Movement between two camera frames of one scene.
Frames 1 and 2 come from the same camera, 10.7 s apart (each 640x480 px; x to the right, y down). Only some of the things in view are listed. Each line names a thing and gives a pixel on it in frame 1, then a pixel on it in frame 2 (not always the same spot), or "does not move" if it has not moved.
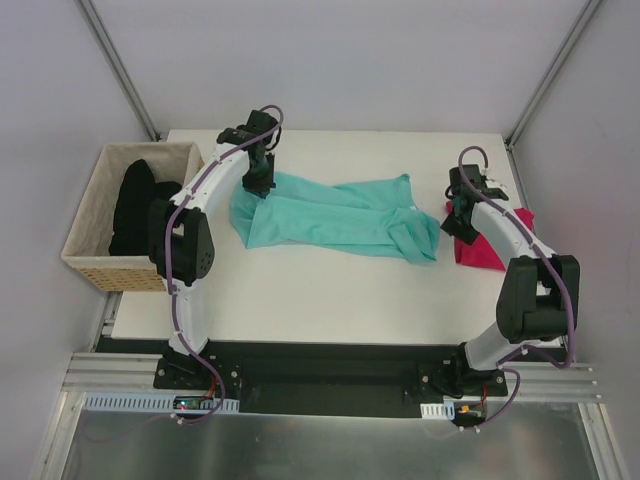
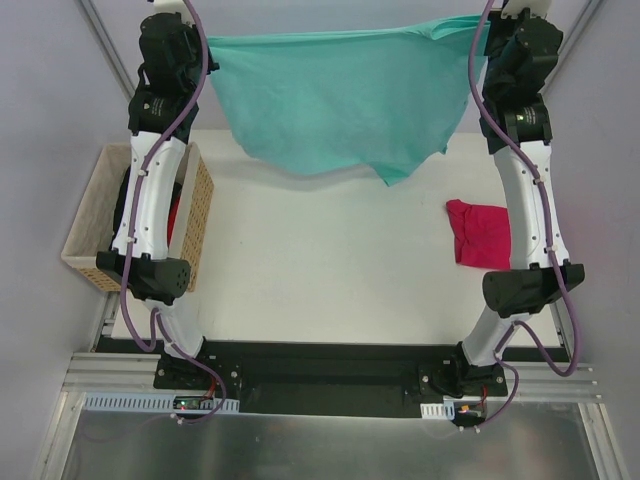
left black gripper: [258, 179] -> [167, 32]
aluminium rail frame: [105, 370] does not move
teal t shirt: [377, 215] -> [322, 102]
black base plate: [386, 378] does not move
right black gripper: [458, 226] -> [523, 38]
